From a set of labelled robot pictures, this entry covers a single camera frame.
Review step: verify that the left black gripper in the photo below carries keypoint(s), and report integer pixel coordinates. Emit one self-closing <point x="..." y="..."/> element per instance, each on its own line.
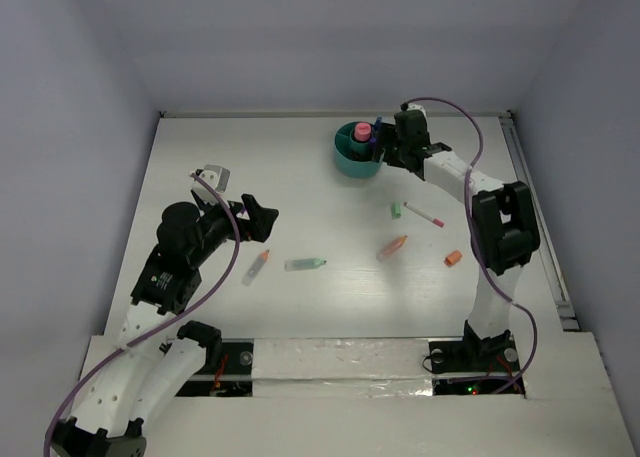
<point x="260" y="219"/>

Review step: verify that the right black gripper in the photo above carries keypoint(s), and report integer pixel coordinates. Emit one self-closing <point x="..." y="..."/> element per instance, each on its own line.
<point x="390" y="155"/>

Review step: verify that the pink capped bottle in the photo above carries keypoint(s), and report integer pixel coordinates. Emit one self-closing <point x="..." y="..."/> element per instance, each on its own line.
<point x="359" y="139"/>

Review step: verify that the teal round pen holder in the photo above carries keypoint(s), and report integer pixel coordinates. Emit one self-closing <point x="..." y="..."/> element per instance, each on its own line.
<point x="350" y="165"/>

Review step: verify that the pink white marker pen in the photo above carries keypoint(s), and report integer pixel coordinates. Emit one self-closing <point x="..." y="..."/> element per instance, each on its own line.
<point x="435" y="221"/>

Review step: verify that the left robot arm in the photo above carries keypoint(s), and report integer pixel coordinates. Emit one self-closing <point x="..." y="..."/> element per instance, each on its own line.
<point x="158" y="348"/>

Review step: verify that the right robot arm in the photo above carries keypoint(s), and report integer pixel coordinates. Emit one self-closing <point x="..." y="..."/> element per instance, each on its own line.
<point x="503" y="228"/>

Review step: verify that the blue spray bottle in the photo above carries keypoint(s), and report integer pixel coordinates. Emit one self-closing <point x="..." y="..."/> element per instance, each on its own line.
<point x="375" y="141"/>

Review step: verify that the clear orange tip pencil case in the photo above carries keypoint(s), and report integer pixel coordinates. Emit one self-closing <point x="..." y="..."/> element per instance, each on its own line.
<point x="255" y="268"/>

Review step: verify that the green pencil shaped case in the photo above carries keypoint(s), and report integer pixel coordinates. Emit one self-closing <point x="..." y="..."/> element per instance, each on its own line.
<point x="304" y="264"/>

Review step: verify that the green eraser cap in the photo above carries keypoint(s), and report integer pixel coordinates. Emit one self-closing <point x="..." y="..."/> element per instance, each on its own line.
<point x="396" y="210"/>

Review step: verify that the orange pencil shaped case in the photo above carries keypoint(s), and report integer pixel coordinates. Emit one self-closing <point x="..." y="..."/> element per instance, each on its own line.
<point x="391" y="248"/>

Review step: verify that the orange eraser cap right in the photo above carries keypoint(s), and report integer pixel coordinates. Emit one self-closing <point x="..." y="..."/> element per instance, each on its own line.
<point x="453" y="258"/>

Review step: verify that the white foil front board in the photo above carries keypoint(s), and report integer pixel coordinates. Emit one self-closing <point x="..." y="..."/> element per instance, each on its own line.
<point x="340" y="368"/>

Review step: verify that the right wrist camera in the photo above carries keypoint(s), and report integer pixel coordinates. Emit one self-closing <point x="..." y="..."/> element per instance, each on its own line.
<point x="414" y="110"/>

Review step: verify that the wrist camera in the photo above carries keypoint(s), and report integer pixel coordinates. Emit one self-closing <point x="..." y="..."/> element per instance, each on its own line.
<point x="216" y="177"/>
<point x="414" y="110"/>

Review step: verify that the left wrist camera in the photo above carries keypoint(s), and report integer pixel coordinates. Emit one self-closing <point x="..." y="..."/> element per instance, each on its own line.
<point x="216" y="177"/>

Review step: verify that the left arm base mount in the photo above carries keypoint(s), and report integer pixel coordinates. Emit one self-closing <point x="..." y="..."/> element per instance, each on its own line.
<point x="227" y="369"/>

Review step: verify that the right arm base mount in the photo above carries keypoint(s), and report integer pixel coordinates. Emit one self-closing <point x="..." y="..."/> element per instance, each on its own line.
<point x="475" y="367"/>

